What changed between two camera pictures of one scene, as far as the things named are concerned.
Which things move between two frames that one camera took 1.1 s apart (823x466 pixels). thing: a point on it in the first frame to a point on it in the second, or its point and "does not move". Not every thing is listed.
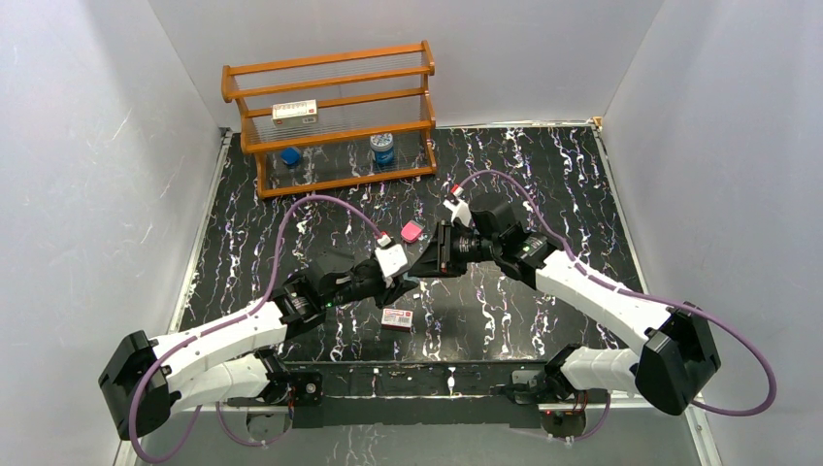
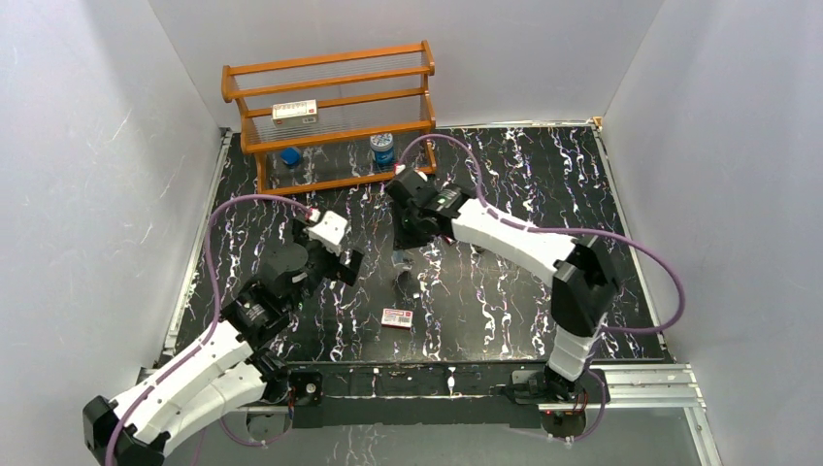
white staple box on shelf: [295, 113] does not move
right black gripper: [437, 260] to [403, 242]
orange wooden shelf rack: [336, 119] does not move
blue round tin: [382, 145] does not move
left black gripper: [383, 282] to [341, 265]
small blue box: [290, 155] does not move
